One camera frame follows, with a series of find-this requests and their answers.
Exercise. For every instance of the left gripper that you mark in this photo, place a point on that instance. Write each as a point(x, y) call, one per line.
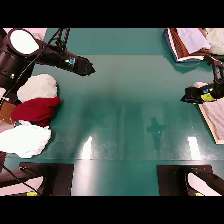
point(80, 66)

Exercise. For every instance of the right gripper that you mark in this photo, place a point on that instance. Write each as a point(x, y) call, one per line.
point(192, 95)

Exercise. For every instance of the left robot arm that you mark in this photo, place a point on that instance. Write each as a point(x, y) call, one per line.
point(10, 63)

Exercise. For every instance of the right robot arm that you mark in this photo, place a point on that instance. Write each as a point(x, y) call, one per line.
point(217, 92)

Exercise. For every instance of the tan folded garment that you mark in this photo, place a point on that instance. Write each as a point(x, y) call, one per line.
point(213, 131)

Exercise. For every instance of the blue folded garment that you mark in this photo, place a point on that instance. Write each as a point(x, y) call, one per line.
point(170, 46)

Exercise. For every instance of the lavender folded garment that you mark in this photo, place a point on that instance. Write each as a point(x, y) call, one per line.
point(191, 39)

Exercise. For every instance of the white folded garment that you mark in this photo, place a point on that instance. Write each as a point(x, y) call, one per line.
point(216, 40)

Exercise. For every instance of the red garment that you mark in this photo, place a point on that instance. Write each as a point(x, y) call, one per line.
point(36, 110)

